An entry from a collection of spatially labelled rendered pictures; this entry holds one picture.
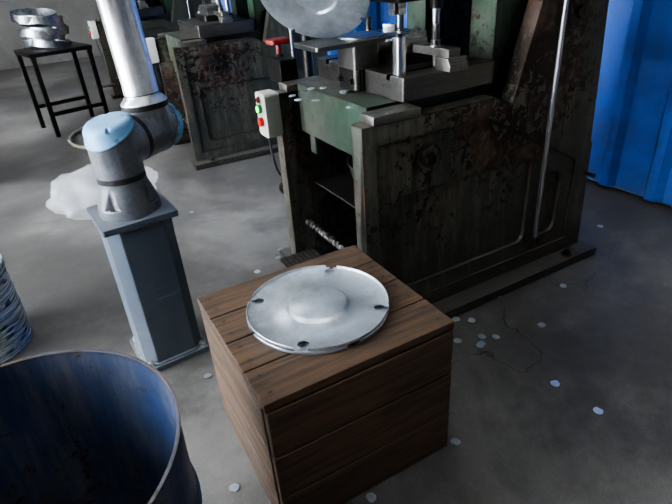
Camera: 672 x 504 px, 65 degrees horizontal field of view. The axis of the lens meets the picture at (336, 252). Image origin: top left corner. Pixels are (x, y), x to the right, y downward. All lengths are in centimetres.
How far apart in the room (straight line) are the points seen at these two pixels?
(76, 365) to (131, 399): 10
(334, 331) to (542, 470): 55
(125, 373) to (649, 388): 121
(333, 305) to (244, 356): 21
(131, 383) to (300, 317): 34
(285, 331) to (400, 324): 22
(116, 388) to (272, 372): 25
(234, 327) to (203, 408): 41
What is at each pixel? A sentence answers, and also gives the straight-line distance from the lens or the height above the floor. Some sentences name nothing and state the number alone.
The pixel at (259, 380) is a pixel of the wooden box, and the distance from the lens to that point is 95.
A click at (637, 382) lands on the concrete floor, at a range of 155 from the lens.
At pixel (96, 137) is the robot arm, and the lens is 134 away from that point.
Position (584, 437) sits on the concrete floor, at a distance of 138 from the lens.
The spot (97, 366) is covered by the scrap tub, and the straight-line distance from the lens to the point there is 92.
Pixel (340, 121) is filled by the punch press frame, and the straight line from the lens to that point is 148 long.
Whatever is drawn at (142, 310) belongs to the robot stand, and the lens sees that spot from 148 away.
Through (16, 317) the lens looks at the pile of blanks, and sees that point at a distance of 186.
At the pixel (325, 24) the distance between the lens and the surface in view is 151.
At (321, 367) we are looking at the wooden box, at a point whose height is 35.
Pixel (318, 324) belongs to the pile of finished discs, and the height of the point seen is 36.
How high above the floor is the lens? 98
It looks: 30 degrees down
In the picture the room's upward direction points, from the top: 4 degrees counter-clockwise
